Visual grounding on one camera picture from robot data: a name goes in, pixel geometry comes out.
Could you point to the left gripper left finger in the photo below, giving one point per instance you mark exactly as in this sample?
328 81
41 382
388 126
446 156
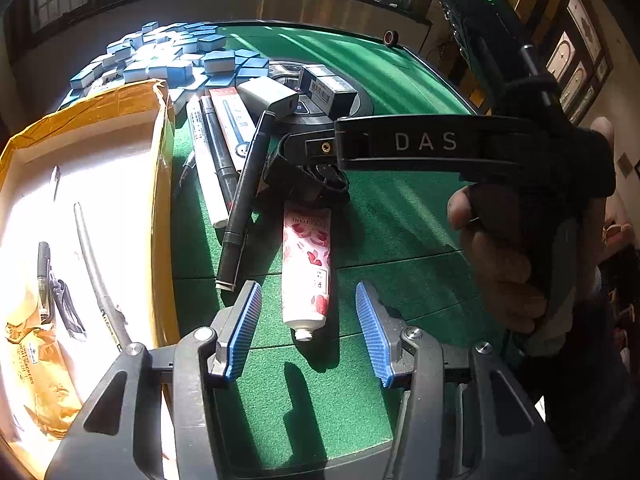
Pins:
235 327

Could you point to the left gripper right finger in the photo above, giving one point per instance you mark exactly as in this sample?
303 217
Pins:
391 350

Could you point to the long black pen case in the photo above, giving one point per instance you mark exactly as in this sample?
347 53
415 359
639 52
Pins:
233 241

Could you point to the pink rose hand cream tube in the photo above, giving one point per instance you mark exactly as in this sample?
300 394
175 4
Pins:
306 273

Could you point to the yellow cardboard box tray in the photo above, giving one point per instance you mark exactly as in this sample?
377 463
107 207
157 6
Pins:
115 151

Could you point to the white orange ointment box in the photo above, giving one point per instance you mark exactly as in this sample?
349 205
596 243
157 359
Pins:
235 123

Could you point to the white silver pen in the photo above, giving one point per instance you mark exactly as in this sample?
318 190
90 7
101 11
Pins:
54 181

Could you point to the person's right hand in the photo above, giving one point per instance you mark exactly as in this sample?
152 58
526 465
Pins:
501 273

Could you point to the black red marker pen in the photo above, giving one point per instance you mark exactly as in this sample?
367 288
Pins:
225 170

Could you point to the white paint marker pen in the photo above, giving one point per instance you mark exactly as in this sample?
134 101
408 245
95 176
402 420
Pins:
213 199

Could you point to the black tape roll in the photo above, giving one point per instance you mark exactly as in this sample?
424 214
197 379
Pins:
391 38

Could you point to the yellow crumpled packet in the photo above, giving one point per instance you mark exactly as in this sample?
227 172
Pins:
46 386

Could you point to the black white cigarette box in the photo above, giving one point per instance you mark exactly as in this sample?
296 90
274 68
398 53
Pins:
334 95

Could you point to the round table centre console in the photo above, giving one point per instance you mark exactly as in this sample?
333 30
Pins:
308 116

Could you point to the white phone charger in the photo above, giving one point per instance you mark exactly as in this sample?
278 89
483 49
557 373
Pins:
264 94

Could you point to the blue white mahjong tile pile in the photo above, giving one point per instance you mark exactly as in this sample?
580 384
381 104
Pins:
189 57

